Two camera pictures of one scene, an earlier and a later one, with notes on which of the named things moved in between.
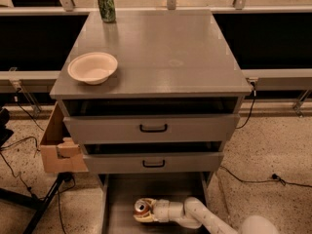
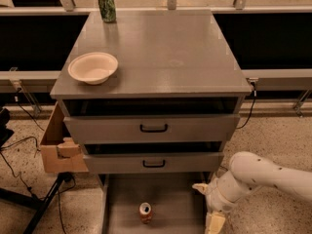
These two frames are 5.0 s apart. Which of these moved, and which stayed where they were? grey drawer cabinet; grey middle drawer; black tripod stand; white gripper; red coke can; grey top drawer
Moved: red coke can; white gripper
Stayed: grey drawer cabinet; black tripod stand; grey middle drawer; grey top drawer
